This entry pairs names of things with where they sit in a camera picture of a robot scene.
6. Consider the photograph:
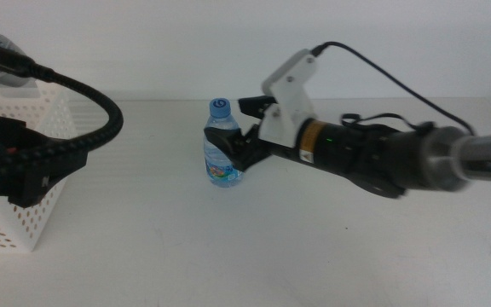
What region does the small water bottle blue cap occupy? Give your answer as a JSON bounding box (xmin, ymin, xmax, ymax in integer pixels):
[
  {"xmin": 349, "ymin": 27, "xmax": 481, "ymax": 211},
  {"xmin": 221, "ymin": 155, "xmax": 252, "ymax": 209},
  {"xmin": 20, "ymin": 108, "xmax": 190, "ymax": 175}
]
[{"xmin": 203, "ymin": 97, "xmax": 245, "ymax": 188}]

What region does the white perforated plastic basket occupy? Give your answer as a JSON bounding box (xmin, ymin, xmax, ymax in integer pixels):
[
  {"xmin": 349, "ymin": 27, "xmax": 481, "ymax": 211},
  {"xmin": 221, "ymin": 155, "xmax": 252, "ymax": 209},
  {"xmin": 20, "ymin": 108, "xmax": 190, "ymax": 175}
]
[{"xmin": 0, "ymin": 78, "xmax": 78, "ymax": 253}]

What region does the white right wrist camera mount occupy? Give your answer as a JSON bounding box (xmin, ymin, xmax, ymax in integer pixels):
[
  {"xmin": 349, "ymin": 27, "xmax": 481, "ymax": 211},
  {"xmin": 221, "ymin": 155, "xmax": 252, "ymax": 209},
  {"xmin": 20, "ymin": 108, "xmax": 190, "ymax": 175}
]
[{"xmin": 261, "ymin": 48, "xmax": 318, "ymax": 149}]

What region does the black right camera cable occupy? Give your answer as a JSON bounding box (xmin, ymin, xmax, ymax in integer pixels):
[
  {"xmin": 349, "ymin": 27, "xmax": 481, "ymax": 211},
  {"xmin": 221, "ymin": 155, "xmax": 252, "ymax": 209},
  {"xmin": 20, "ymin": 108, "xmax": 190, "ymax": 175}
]
[{"xmin": 310, "ymin": 41, "xmax": 477, "ymax": 136}]

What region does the thin black right arm wire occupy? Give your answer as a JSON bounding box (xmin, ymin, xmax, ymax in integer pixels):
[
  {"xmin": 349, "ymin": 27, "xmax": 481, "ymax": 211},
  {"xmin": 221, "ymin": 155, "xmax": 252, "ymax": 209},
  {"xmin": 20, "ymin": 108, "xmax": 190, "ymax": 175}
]
[{"xmin": 341, "ymin": 112, "xmax": 436, "ymax": 134}]

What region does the thick black left camera cable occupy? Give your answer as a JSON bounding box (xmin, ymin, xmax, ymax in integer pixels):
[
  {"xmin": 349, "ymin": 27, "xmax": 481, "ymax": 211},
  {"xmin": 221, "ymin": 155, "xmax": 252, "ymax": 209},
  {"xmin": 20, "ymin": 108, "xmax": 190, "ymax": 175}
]
[{"xmin": 0, "ymin": 44, "xmax": 124, "ymax": 188}]

